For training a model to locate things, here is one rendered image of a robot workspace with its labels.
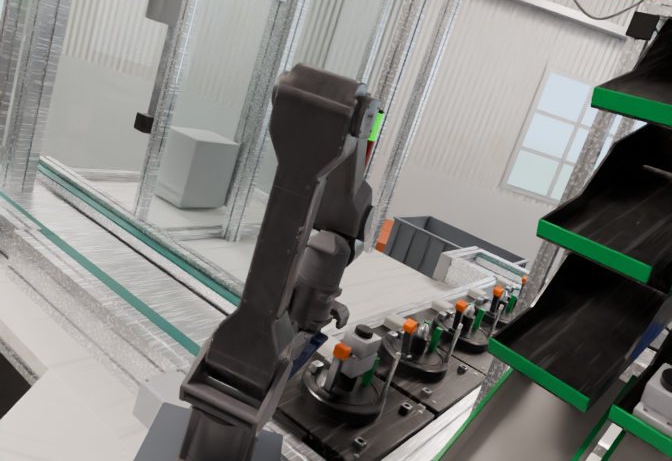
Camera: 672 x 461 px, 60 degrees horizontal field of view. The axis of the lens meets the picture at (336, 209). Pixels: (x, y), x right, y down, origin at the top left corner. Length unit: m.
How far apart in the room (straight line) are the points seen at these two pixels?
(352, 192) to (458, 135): 4.34
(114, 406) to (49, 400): 0.09
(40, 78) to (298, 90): 1.19
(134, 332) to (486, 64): 4.30
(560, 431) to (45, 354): 0.82
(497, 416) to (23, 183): 1.29
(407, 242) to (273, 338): 2.43
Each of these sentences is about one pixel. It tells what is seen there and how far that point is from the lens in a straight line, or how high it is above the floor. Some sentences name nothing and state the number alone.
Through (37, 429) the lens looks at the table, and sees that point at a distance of 0.97.
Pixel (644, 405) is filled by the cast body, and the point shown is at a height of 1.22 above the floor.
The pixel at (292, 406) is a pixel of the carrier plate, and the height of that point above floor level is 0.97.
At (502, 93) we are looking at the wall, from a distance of 5.05.
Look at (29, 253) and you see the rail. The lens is 1.28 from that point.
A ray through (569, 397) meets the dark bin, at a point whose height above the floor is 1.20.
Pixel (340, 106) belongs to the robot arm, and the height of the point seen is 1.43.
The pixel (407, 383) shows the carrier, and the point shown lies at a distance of 1.10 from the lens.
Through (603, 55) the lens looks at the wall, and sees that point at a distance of 5.32.
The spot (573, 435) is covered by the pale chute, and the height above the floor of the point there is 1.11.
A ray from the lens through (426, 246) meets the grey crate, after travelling 2.91.
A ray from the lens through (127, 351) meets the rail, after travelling 1.05.
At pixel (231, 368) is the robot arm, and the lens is 0.58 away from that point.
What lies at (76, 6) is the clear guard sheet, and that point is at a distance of 1.96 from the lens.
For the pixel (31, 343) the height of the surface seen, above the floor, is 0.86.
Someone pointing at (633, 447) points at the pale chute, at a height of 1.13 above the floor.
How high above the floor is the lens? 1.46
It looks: 13 degrees down
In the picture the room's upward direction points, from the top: 18 degrees clockwise
